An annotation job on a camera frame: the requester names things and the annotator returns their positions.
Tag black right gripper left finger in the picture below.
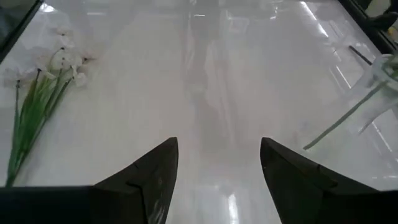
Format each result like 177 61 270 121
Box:
0 137 180 224

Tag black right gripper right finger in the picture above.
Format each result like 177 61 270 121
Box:
260 137 398 224

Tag white tulip green stem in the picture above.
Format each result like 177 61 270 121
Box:
303 71 398 151

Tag white flower bunch green stems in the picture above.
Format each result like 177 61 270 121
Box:
2 26 97 189

